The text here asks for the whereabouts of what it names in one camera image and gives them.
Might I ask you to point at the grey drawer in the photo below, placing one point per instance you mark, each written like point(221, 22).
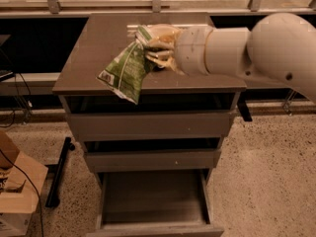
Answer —
point(103, 127)
point(171, 203)
point(151, 160)

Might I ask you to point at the grey middle drawer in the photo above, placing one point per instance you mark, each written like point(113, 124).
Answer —
point(151, 160)

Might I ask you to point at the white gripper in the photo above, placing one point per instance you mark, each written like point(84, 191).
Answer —
point(192, 49)

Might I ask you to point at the green jalapeno chip bag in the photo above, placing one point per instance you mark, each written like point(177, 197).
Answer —
point(125, 74)

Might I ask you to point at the grey drawer cabinet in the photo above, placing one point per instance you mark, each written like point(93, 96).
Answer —
point(80, 91)

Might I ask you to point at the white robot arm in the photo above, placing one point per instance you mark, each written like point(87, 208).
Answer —
point(281, 48)

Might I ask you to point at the grey top drawer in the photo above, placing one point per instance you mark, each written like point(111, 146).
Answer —
point(103, 127)

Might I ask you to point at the grey bottom drawer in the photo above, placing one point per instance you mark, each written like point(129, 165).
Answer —
point(171, 203)

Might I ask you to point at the brown cardboard box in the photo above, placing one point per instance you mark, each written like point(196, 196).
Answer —
point(21, 179)

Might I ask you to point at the black table leg foot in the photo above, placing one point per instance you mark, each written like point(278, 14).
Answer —
point(243, 108)

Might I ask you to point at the black metal bar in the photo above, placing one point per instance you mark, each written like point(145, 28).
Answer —
point(56, 170)

